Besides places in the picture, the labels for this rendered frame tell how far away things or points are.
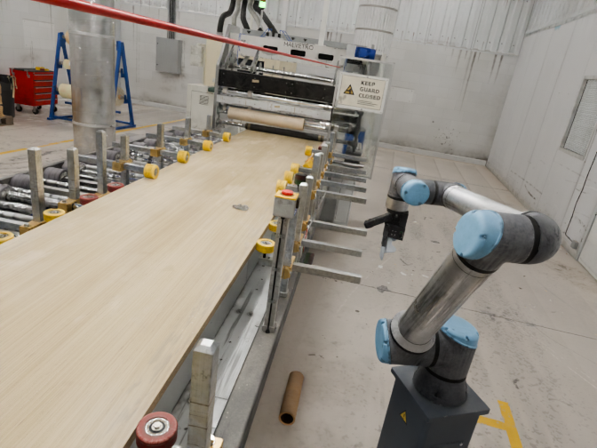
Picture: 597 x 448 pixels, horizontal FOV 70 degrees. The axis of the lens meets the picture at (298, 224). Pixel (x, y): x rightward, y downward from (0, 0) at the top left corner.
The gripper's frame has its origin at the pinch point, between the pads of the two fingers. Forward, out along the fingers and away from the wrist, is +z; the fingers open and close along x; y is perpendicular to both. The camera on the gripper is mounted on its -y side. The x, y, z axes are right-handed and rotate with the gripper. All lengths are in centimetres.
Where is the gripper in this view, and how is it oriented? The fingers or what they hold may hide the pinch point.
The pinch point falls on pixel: (380, 252)
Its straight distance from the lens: 180.7
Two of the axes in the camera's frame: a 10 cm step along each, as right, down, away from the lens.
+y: 9.6, 2.1, -1.7
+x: 2.3, -3.1, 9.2
